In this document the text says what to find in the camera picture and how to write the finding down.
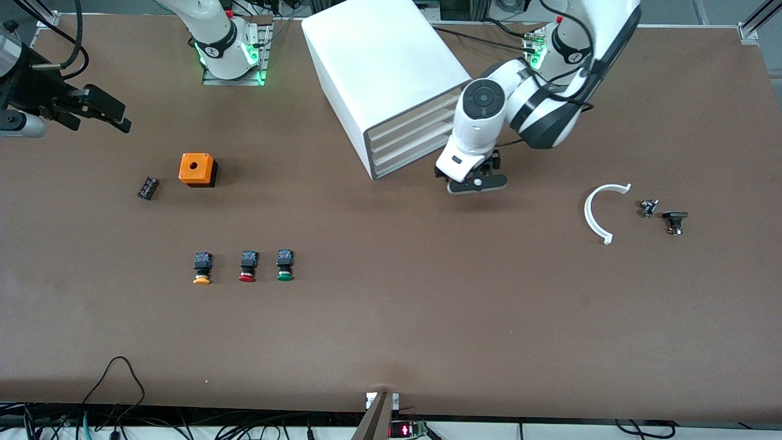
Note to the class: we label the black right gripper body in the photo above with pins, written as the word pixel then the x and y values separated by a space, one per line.
pixel 33 91

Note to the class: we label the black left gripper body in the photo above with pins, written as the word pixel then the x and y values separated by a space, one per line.
pixel 492 162

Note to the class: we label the green push button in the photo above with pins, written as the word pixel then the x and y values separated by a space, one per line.
pixel 285 263

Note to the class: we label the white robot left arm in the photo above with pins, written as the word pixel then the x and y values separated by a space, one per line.
pixel 470 131

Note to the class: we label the yellow push button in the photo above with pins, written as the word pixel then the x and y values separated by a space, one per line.
pixel 202 266

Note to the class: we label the red push button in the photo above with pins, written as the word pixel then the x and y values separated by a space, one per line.
pixel 248 264

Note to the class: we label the small black terminal block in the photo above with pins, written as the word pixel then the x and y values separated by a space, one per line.
pixel 148 188

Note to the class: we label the orange box with hole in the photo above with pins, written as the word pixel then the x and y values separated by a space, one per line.
pixel 195 166

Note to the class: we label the small metal contact part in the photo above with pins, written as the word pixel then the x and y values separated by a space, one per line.
pixel 648 208

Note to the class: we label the small red display device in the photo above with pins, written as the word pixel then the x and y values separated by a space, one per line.
pixel 406 430

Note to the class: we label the aluminium frame profile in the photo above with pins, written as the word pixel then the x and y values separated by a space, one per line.
pixel 43 15
pixel 757 21

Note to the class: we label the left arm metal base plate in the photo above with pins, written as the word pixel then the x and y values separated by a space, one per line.
pixel 537 61

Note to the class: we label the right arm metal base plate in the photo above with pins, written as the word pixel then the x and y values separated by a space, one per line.
pixel 232 82

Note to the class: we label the small black bracket part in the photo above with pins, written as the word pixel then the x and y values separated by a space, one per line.
pixel 674 216

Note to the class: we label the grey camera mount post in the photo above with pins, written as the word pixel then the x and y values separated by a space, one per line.
pixel 376 418

